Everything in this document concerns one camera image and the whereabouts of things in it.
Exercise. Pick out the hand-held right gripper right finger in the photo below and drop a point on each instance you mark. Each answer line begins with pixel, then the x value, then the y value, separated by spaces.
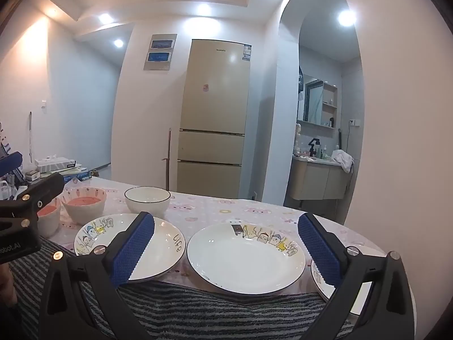
pixel 318 251

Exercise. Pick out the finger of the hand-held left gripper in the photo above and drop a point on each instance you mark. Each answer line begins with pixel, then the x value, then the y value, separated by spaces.
pixel 10 162
pixel 42 189

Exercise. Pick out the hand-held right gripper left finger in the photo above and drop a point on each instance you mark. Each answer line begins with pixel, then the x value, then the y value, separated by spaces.
pixel 136 244

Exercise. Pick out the white cartoon print plate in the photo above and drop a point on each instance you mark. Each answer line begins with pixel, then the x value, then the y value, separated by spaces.
pixel 240 260
pixel 164 242
pixel 320 287

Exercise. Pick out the pink-lined ribbed white bowl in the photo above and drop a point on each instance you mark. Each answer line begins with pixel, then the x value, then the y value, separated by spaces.
pixel 49 221
pixel 85 213

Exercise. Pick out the white bowl black rim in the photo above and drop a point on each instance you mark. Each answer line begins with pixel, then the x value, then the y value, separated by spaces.
pixel 147 202

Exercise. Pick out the person's left hand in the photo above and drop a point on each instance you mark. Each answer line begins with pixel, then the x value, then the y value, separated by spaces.
pixel 6 285

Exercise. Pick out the small white box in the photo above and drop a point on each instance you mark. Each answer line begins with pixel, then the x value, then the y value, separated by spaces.
pixel 32 175

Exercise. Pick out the white tissue box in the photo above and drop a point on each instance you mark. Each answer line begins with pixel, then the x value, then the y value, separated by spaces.
pixel 53 163

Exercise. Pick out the pale green book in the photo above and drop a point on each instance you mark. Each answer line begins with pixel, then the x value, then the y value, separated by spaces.
pixel 67 170

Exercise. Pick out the blue book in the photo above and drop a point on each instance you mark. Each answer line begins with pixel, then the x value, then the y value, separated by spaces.
pixel 79 177

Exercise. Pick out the beige vanity cabinet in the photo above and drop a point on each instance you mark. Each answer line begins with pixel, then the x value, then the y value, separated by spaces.
pixel 315 180

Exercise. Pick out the pink cartoon print tablecloth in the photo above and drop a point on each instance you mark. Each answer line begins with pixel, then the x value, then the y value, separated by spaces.
pixel 247 209

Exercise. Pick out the white towel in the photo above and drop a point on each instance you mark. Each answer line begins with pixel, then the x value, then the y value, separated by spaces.
pixel 342 159

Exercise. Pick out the grey striped mat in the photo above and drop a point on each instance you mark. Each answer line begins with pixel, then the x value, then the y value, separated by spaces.
pixel 212 313

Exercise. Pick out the black faucet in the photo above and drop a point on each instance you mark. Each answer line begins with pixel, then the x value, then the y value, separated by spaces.
pixel 313 147

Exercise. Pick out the beige figurine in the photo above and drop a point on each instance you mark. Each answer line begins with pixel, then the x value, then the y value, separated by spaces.
pixel 298 138

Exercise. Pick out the mirror cabinet with shelves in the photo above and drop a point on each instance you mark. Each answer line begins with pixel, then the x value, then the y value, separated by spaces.
pixel 313 99

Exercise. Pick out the round ceiling light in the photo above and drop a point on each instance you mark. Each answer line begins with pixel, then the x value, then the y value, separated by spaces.
pixel 105 17
pixel 346 17
pixel 118 43

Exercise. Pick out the beige three-door refrigerator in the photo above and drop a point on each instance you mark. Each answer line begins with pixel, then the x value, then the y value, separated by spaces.
pixel 212 95

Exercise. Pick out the energy label sticker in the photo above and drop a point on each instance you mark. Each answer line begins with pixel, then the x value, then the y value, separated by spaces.
pixel 247 52

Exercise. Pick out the white wall outlet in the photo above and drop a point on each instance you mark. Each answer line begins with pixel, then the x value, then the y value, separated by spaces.
pixel 354 122

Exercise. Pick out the grey wall panel blue screens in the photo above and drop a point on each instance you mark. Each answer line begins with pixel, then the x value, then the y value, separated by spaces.
pixel 159 52

